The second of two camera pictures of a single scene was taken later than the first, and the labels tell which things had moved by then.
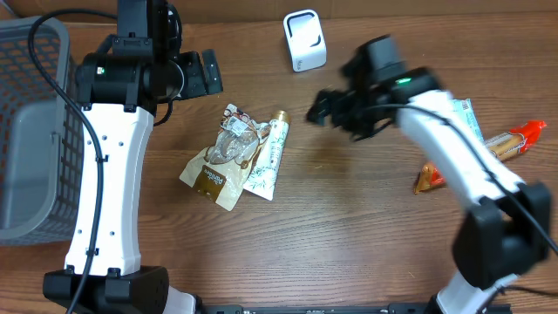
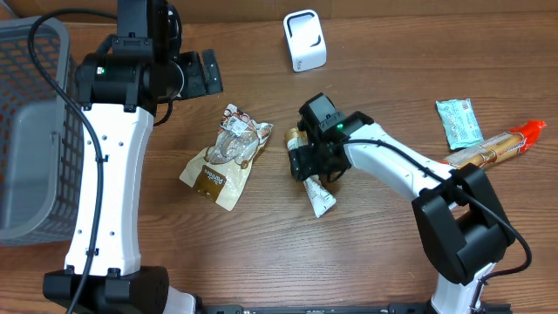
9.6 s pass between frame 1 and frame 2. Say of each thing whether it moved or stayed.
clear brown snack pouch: stayed
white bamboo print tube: moved
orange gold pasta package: stayed
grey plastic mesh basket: stayed
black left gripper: stayed
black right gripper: moved
